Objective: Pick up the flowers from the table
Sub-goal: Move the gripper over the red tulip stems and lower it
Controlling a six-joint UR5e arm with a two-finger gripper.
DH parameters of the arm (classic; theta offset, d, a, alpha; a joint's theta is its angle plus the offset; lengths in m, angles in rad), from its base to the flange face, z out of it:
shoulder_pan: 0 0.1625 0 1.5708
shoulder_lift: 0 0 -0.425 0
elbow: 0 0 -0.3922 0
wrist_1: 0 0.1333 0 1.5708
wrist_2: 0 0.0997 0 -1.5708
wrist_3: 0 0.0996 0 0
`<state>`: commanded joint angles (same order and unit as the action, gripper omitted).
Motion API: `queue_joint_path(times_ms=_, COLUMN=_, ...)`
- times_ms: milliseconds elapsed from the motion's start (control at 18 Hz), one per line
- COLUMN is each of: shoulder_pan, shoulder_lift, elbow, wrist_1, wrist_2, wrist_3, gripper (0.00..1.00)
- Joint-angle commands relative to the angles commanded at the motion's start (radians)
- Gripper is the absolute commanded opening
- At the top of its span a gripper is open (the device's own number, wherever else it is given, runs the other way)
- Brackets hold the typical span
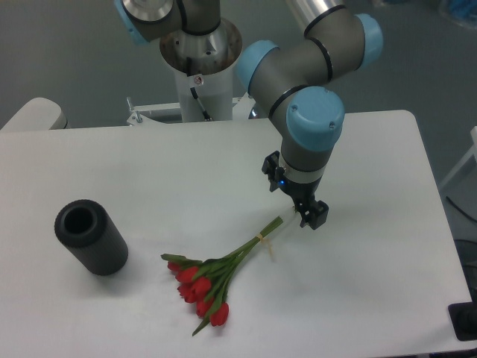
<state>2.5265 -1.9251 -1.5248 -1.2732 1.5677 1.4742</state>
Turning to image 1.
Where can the black device at table corner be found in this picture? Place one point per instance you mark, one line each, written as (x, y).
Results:
(463, 318)

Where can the black ribbed cylindrical vase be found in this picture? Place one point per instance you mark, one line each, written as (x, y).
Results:
(85, 228)

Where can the blue object top right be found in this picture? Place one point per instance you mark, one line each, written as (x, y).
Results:
(462, 11)

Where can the red tulip bouquet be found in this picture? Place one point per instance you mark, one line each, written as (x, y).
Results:
(206, 283)

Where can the white metal base frame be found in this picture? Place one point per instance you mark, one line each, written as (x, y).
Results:
(244, 107)

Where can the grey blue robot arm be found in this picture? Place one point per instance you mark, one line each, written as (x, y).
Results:
(205, 52)

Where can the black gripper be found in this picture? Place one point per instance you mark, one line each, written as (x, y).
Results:
(313, 213)

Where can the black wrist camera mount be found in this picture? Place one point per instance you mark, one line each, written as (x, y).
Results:
(273, 171)

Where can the white chair back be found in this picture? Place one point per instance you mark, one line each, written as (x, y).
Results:
(39, 114)

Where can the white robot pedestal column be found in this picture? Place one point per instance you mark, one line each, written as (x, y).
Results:
(204, 97)

